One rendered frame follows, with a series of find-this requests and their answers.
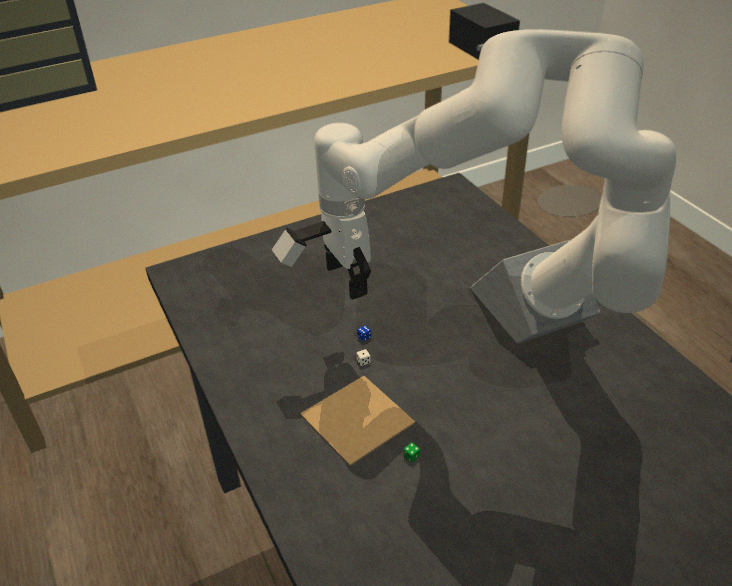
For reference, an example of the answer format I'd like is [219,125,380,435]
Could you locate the green die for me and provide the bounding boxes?
[404,443,420,463]

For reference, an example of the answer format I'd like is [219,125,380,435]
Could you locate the tan flat mat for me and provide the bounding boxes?
[300,376,415,466]

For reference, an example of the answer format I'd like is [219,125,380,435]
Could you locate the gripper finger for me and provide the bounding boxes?
[324,244,343,271]
[348,247,371,300]

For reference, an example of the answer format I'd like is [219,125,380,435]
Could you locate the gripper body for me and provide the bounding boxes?
[320,205,371,269]

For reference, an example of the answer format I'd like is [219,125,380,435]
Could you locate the blue die with white pips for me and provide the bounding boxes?
[357,325,371,342]

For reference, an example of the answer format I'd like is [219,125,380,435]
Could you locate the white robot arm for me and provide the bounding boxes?
[314,30,676,319]

